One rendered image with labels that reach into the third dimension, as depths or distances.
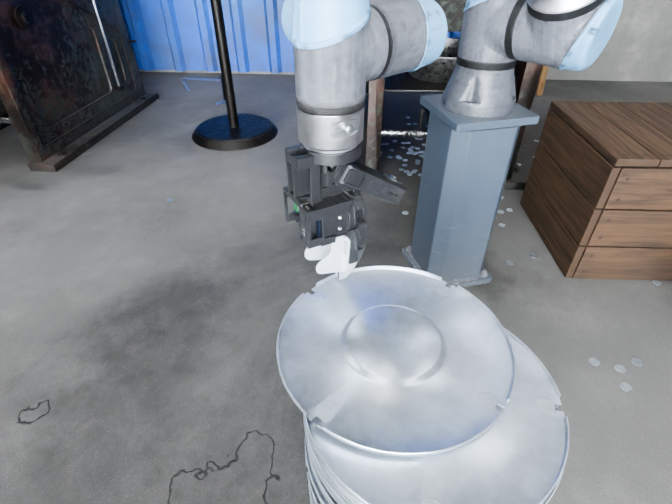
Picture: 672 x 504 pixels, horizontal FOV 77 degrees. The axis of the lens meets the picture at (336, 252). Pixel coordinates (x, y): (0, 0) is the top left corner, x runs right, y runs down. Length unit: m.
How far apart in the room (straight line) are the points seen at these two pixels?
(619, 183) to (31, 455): 1.32
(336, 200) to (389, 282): 0.17
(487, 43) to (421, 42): 0.41
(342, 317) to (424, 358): 0.12
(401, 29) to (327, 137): 0.13
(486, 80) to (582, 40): 0.18
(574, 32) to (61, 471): 1.13
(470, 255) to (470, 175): 0.23
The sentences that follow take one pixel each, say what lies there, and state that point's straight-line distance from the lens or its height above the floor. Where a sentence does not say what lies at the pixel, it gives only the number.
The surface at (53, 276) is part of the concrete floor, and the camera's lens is 1.38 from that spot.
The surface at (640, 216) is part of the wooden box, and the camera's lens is 1.25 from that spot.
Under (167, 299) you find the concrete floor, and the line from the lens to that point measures 1.17.
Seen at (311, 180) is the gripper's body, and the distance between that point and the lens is 0.49.
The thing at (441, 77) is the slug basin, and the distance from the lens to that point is 1.66.
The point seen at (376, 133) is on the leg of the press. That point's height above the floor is 0.19.
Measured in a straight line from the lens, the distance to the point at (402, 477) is 0.46.
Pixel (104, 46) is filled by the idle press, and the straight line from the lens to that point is 2.47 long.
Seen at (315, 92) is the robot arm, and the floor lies 0.62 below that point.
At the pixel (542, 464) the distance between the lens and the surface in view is 0.51.
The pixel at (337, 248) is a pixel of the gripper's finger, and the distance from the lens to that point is 0.55.
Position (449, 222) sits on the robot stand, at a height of 0.21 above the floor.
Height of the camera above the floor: 0.75
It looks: 37 degrees down
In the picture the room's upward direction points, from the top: straight up
